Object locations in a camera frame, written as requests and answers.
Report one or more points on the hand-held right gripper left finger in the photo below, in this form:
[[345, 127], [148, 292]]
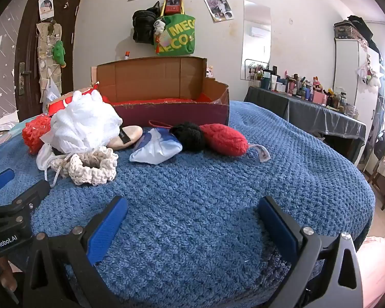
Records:
[[106, 231]]

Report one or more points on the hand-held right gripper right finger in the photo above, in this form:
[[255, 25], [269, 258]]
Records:
[[279, 227]]

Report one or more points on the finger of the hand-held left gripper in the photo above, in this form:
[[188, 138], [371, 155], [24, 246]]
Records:
[[30, 195], [0, 179]]

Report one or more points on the white plastic wad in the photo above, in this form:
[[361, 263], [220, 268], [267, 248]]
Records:
[[46, 158]]

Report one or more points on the coral mesh bath pouf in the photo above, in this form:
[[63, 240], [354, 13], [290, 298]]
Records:
[[35, 131]]

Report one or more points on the white mesh bath pouf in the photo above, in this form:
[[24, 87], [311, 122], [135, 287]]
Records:
[[83, 125]]

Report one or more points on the blue and white pouch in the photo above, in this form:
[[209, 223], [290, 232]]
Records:
[[157, 149]]

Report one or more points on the red knit pouch with tag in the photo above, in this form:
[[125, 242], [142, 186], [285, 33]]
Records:
[[224, 139]]

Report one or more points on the black knit ball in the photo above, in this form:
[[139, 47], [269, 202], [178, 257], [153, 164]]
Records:
[[187, 134]]

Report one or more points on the cardboard box with red lining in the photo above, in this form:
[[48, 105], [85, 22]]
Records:
[[147, 77]]

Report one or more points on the person's left hand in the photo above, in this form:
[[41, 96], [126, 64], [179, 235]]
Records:
[[7, 276]]

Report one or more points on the light blue cloth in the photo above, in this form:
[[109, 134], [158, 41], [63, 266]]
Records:
[[14, 130]]

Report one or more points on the blue knit blanket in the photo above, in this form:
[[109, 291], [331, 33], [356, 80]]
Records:
[[195, 215]]

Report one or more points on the clear plastic bag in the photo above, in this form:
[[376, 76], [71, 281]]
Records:
[[51, 91]]

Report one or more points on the pink cushion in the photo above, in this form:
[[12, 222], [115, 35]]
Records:
[[378, 263]]

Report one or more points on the table with dark cloth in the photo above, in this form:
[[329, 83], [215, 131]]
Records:
[[308, 112]]

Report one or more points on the beige hanging organiser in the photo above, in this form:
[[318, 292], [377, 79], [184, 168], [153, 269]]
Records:
[[45, 61]]

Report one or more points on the dark wooden door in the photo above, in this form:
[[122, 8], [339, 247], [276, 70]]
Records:
[[29, 54]]

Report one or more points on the green plush toy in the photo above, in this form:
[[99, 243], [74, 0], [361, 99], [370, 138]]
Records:
[[59, 51]]

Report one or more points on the group of cosmetic bottles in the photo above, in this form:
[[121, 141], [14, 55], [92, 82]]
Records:
[[301, 88]]

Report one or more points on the white wardrobe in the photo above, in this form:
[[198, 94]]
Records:
[[349, 80]]

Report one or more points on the pink plush toy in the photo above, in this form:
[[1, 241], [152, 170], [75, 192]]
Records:
[[210, 71]]

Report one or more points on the photo card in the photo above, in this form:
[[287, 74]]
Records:
[[46, 6]]

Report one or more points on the white hanging plush toy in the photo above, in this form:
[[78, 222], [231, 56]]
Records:
[[370, 73]]

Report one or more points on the black bag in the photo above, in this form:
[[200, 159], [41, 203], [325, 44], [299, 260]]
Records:
[[144, 25]]

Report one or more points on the green tote bag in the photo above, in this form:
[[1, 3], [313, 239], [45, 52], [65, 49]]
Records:
[[178, 35]]

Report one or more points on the patterned suitcase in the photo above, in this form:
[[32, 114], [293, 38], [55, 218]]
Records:
[[346, 29]]

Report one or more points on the small white plush charm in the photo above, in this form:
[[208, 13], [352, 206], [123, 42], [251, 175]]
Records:
[[159, 27]]

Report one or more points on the wall mirror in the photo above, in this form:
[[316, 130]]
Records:
[[256, 38]]

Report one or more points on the photo wall poster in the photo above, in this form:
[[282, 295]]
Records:
[[219, 8]]

